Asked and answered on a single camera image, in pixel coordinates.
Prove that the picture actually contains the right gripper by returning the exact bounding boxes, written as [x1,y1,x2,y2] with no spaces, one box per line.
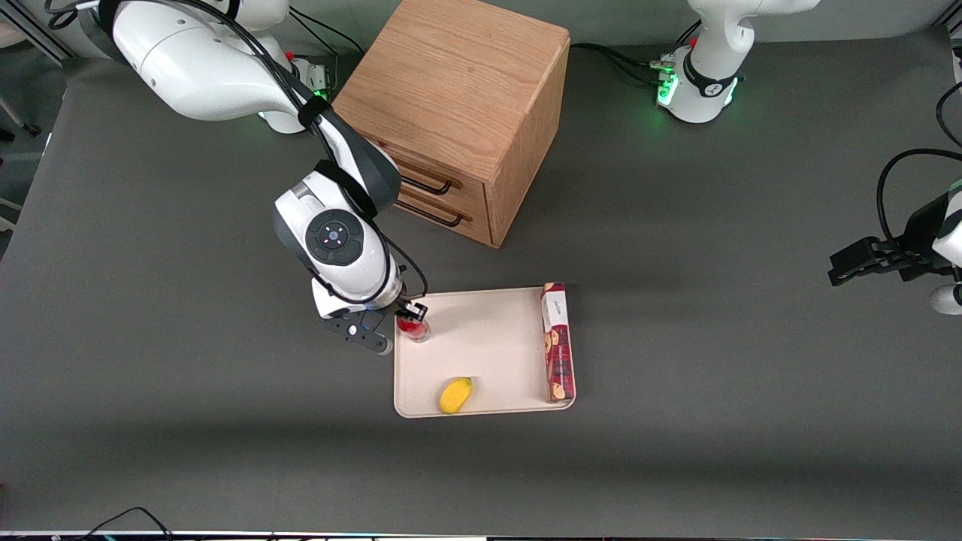
[312,280,428,327]

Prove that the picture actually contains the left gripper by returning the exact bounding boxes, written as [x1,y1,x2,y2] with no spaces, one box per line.
[828,183,962,288]

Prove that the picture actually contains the cream plastic tray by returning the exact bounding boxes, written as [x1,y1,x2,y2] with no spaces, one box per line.
[394,286,577,419]

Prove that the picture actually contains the yellow mango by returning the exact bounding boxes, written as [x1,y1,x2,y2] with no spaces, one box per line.
[439,377,473,415]

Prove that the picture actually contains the red cookie box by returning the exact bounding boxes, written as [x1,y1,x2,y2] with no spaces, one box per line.
[541,283,576,403]

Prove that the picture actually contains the wooden two-drawer cabinet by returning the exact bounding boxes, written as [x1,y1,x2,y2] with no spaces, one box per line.
[332,0,571,249]

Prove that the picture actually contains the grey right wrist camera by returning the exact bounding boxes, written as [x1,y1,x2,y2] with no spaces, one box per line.
[324,310,395,357]

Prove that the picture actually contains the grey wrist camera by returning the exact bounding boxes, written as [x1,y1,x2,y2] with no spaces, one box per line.
[930,283,962,316]
[324,310,395,357]

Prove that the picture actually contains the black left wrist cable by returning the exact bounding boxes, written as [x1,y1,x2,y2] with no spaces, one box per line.
[876,148,962,260]

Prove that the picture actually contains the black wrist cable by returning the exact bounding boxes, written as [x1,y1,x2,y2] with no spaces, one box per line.
[45,0,430,305]
[876,148,962,260]

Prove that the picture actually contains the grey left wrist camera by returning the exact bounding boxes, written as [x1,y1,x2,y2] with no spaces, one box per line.
[930,283,962,316]

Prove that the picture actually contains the black metal drawer handle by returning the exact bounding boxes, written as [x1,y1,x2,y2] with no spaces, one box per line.
[398,170,455,197]
[395,197,464,228]

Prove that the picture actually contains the black looping cable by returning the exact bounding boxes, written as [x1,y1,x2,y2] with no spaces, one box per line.
[935,80,962,148]

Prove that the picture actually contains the black right arm base cables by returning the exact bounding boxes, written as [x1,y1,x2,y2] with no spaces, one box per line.
[289,6,366,59]

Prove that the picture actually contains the black arm base cables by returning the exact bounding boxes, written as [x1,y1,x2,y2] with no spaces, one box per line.
[570,21,701,85]
[289,6,366,59]

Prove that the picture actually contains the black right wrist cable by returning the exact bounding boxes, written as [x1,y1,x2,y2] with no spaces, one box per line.
[45,0,430,305]

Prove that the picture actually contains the black left arm base cables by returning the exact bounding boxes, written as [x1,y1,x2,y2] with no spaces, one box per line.
[570,21,701,85]

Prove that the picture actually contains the black cable at table edge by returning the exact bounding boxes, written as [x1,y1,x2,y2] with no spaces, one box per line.
[74,506,175,541]

